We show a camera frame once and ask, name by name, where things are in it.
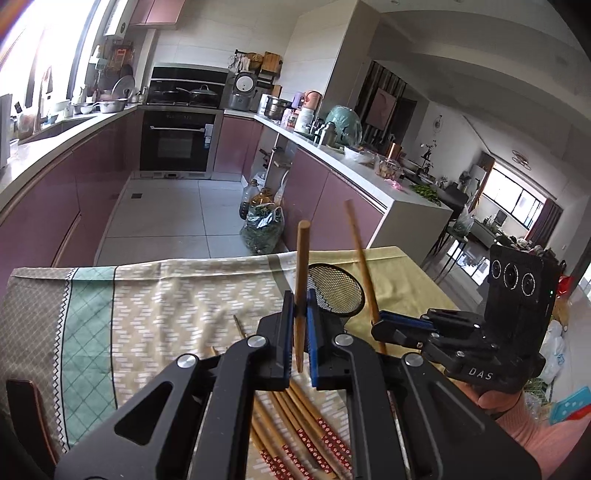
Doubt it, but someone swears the wooden chopstick red end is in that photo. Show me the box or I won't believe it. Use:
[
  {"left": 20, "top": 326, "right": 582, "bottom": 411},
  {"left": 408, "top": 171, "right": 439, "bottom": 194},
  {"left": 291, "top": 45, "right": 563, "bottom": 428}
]
[
  {"left": 294, "top": 220, "right": 311, "bottom": 373},
  {"left": 207, "top": 345, "right": 290, "bottom": 480},
  {"left": 270, "top": 392, "right": 338, "bottom": 479},
  {"left": 252, "top": 396, "right": 316, "bottom": 480},
  {"left": 232, "top": 315, "right": 247, "bottom": 338},
  {"left": 283, "top": 387, "right": 348, "bottom": 479},
  {"left": 344, "top": 198, "right": 389, "bottom": 356},
  {"left": 290, "top": 380, "right": 353, "bottom": 473}
]

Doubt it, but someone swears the pink sleeved right forearm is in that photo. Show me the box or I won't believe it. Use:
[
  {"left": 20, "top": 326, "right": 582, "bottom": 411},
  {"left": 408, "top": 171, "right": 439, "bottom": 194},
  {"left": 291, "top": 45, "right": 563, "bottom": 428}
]
[{"left": 497, "top": 394, "right": 590, "bottom": 479}]

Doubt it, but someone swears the right hand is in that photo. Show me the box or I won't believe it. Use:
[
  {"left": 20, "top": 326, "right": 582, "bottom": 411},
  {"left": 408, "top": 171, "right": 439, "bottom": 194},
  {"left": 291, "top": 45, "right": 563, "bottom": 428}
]
[{"left": 460, "top": 384, "right": 522, "bottom": 416}]

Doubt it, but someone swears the black mesh pen holder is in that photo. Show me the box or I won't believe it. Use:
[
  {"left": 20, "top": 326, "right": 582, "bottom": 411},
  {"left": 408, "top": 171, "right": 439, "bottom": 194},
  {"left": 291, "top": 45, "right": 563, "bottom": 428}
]
[{"left": 308, "top": 263, "right": 366, "bottom": 318}]

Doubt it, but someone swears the bag of green vegetables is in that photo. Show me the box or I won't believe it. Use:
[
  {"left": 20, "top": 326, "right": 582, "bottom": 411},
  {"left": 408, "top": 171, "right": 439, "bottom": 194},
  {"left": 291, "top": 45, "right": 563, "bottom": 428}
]
[{"left": 240, "top": 203, "right": 284, "bottom": 255}]

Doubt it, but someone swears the plastic oil bottle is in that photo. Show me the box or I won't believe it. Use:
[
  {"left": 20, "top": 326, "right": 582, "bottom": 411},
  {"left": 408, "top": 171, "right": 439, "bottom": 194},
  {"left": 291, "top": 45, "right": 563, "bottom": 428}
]
[{"left": 238, "top": 179, "right": 259, "bottom": 220}]

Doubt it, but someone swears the green bag on counter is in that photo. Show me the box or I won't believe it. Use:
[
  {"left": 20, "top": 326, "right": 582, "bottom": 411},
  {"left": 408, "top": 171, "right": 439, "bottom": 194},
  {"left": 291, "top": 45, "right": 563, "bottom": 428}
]
[{"left": 325, "top": 105, "right": 363, "bottom": 148}]

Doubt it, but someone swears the patterned beige green cloth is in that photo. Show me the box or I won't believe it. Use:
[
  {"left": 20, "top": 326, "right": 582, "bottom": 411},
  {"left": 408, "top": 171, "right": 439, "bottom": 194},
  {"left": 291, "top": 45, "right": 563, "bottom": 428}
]
[{"left": 0, "top": 250, "right": 357, "bottom": 480}]

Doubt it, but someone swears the black built-in oven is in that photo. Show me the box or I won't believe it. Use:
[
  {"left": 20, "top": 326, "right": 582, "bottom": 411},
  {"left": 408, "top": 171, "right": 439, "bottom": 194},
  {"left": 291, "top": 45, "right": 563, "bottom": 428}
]
[{"left": 139, "top": 110, "right": 216, "bottom": 177}]

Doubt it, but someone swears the steel stock pot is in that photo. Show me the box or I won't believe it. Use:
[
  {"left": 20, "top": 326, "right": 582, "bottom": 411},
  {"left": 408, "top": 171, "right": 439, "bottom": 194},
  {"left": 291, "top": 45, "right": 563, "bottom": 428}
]
[{"left": 263, "top": 96, "right": 291, "bottom": 120}]

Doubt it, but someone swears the pink thermos jug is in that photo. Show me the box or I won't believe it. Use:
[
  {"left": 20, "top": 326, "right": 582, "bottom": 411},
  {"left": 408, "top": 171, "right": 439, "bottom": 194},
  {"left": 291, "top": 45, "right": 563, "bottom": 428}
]
[{"left": 301, "top": 90, "right": 322, "bottom": 133}]

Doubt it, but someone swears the black wok with lid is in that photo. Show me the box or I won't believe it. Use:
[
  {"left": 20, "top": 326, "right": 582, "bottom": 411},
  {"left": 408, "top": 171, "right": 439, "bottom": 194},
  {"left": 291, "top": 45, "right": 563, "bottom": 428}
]
[{"left": 176, "top": 85, "right": 219, "bottom": 103}]

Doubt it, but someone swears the white rice cooker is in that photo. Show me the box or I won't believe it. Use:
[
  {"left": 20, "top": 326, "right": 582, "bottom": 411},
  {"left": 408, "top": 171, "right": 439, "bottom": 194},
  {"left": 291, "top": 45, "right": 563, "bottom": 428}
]
[{"left": 228, "top": 72, "right": 256, "bottom": 111}]

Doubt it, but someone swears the black range hood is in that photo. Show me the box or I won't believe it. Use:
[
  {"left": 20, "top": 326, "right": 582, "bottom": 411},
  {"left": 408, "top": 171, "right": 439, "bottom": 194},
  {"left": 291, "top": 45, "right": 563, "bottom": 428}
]
[{"left": 146, "top": 64, "right": 228, "bottom": 109}]

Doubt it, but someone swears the black smartphone orange case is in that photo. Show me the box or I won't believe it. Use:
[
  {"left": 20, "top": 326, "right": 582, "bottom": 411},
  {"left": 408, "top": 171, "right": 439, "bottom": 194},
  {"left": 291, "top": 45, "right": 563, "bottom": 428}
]
[{"left": 6, "top": 379, "right": 58, "bottom": 479}]

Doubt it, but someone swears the white water heater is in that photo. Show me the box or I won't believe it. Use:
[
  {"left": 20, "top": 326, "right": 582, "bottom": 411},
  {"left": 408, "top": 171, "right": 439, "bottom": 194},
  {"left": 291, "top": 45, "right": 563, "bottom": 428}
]
[{"left": 103, "top": 0, "right": 131, "bottom": 39}]

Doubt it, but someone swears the pink wall cabinet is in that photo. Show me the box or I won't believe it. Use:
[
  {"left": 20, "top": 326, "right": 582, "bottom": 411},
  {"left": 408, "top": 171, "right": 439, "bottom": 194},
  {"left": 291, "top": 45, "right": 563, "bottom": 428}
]
[{"left": 130, "top": 0, "right": 185, "bottom": 28}]

